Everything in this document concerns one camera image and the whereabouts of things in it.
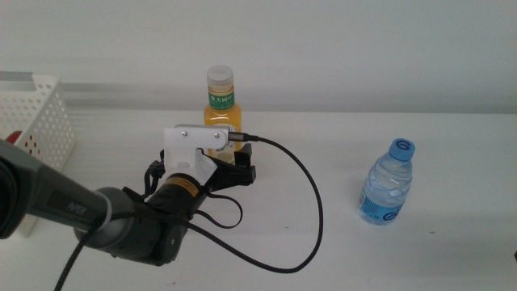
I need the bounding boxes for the yellow juice bottle green label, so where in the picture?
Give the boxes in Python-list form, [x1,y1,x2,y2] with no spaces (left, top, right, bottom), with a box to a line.
[203,65,243,162]

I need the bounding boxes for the clear water bottle blue cap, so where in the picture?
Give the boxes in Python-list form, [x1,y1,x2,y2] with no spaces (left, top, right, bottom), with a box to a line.
[356,137,416,226]

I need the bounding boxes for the red cola can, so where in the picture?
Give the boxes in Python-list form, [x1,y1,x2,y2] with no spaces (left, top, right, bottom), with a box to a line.
[6,130,41,158]

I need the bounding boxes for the white perforated plastic basket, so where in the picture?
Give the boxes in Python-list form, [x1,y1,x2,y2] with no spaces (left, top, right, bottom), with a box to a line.
[0,74,78,238]

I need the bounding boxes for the thin black cable loop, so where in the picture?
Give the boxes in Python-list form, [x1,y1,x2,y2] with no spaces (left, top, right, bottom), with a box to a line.
[144,160,165,200]
[193,192,244,230]

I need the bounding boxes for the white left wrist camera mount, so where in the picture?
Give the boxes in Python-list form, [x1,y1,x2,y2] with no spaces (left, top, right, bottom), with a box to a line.
[163,124,232,187]

